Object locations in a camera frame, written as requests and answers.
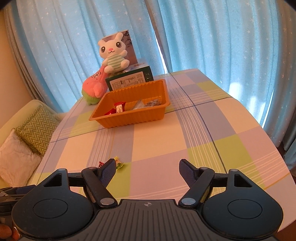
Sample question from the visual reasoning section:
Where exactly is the clear dark snack packet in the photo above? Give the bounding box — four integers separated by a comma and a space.
132, 99, 161, 110

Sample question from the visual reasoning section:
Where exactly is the person's hand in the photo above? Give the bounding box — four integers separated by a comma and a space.
0, 223, 20, 241

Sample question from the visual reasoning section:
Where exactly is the yellow green candy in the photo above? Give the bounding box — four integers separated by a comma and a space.
114, 156, 124, 170

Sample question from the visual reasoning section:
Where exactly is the white cushion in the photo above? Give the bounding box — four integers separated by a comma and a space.
1, 130, 42, 187

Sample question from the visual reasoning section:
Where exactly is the checkered tablecloth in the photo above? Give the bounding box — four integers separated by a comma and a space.
30, 69, 295, 228

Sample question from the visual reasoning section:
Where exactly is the green zigzag cushion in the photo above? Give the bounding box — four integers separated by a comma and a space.
15, 105, 60, 156

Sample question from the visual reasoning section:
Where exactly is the light green sofa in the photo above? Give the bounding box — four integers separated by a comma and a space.
1, 100, 63, 188

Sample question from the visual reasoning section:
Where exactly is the large red snack packet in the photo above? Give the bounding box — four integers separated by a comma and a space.
114, 101, 126, 113

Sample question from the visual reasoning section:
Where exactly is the orange plastic tray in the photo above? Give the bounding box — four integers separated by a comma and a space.
89, 79, 170, 128

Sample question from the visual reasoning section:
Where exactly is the pink green plush toy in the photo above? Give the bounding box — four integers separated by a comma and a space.
81, 66, 108, 105

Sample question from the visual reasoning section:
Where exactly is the dark green box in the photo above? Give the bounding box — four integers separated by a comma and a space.
105, 59, 154, 91

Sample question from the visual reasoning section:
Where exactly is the brown picture card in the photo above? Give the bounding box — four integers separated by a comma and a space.
101, 30, 138, 65

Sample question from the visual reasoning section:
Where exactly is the white bunny plush toy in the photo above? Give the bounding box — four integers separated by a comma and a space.
98, 32, 130, 74

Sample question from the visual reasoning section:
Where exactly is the blue star curtain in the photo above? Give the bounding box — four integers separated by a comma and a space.
3, 0, 296, 149

